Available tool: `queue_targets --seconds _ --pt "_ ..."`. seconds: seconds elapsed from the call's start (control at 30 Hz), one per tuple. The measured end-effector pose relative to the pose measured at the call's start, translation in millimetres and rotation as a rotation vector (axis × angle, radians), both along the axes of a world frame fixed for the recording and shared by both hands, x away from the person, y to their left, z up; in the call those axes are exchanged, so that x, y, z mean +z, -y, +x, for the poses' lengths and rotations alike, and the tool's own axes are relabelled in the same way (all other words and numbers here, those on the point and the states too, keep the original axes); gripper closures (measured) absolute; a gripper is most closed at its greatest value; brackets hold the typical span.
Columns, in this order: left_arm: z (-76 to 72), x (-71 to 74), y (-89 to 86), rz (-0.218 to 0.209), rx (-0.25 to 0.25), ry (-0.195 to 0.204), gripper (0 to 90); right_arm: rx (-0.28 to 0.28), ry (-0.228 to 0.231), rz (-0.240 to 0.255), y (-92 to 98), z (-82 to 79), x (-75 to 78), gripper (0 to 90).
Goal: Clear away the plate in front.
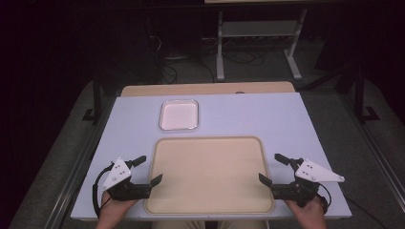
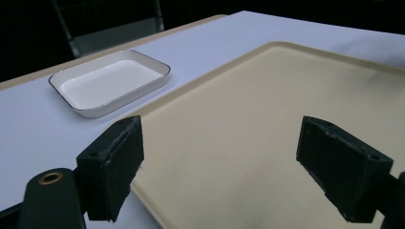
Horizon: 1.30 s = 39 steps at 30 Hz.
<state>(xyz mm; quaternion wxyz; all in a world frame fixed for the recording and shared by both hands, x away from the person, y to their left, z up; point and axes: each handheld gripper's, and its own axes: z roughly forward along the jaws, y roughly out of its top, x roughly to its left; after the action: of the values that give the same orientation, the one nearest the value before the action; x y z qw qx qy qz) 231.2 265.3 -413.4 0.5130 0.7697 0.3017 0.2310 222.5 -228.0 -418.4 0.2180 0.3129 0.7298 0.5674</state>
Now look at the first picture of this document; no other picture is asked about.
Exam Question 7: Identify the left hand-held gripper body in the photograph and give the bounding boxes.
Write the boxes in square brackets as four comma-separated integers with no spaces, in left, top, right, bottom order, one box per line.
[101,156,153,202]

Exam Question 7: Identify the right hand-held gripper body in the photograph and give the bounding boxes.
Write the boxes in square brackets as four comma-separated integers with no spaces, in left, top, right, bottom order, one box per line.
[269,157,346,208]

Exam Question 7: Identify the person's left hand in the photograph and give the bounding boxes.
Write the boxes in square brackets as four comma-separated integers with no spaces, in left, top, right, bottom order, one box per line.
[99,191,139,221]

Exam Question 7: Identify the person's right hand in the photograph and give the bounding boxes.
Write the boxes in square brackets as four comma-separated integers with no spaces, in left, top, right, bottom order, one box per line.
[284,196,328,221]

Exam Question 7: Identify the large beige tray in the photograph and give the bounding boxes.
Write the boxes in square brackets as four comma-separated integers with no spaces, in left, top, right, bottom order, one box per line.
[143,135,276,215]

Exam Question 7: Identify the black metal stand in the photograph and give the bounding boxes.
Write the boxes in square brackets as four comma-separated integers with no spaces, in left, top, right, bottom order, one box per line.
[353,65,381,124]
[81,68,103,126]

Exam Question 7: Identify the wooden table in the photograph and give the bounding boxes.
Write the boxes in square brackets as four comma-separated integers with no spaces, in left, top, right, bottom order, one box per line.
[120,80,296,97]

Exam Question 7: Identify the white metal shelf stand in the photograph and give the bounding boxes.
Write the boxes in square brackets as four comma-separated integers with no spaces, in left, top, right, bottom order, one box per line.
[215,9,309,83]

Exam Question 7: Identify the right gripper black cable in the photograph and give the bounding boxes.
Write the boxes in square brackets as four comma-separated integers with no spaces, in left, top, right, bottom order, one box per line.
[317,182,332,215]

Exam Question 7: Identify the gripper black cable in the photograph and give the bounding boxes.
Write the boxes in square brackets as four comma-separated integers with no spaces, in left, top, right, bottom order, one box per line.
[317,182,332,215]
[92,163,115,219]

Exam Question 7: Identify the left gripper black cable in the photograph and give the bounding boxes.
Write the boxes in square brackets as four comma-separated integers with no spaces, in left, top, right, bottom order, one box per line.
[92,163,115,219]

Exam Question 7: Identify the aluminium frame rail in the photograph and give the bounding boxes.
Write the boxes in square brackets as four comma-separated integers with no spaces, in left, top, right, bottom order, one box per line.
[340,94,405,204]
[42,98,117,229]

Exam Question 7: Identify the thin black floor cable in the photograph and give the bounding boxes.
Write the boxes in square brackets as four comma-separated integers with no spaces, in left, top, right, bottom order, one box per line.
[345,197,381,229]

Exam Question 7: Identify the tangle of floor cables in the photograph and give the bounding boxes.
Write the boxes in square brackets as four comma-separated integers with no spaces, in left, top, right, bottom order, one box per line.
[146,34,266,84]

